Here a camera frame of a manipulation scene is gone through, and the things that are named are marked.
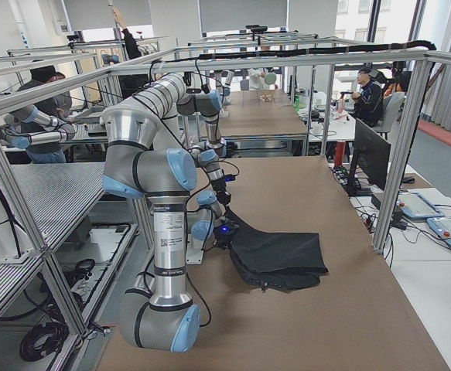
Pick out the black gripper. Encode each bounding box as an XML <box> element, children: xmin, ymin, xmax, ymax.
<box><xmin>212</xmin><ymin>181</ymin><xmax>231</xmax><ymax>211</ymax></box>

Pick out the black printed t-shirt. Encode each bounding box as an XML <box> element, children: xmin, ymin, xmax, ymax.
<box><xmin>227</xmin><ymin>211</ymin><xmax>329</xmax><ymax>291</ymax></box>

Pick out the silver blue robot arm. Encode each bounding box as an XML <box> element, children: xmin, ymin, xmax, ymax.
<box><xmin>132</xmin><ymin>73</ymin><xmax>231</xmax><ymax>207</ymax></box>
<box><xmin>102</xmin><ymin>100</ymin><xmax>201</xmax><ymax>352</ymax></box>

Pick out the black computer monitor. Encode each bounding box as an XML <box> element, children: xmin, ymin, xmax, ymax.
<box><xmin>345</xmin><ymin>118</ymin><xmax>391</xmax><ymax>196</ymax></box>

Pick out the seated person in dark jacket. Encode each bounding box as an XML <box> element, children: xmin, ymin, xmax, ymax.
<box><xmin>349</xmin><ymin>66</ymin><xmax>384</xmax><ymax>128</ymax></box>

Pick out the standing man with glasses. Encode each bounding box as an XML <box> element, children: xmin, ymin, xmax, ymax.
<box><xmin>4</xmin><ymin>63</ymin><xmax>79</xmax><ymax>165</ymax></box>

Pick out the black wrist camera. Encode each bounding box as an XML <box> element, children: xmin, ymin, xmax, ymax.
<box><xmin>222</xmin><ymin>174</ymin><xmax>236</xmax><ymax>182</ymax></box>
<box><xmin>214</xmin><ymin>218</ymin><xmax>240</xmax><ymax>238</ymax></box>

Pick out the aluminium frame post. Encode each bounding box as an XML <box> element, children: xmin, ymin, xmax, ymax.
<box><xmin>373</xmin><ymin>56</ymin><xmax>433</xmax><ymax>254</ymax></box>

